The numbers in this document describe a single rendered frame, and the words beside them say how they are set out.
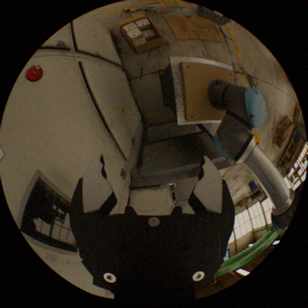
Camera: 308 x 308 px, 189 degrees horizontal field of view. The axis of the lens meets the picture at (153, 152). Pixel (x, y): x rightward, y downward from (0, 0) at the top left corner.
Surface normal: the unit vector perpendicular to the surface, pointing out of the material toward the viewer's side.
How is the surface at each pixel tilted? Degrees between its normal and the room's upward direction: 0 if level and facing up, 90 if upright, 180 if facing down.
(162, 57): 0
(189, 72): 1
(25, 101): 90
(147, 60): 0
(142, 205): 90
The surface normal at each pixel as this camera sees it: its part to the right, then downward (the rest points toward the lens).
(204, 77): -0.01, 0.63
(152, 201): -0.27, -0.74
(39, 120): 0.96, -0.20
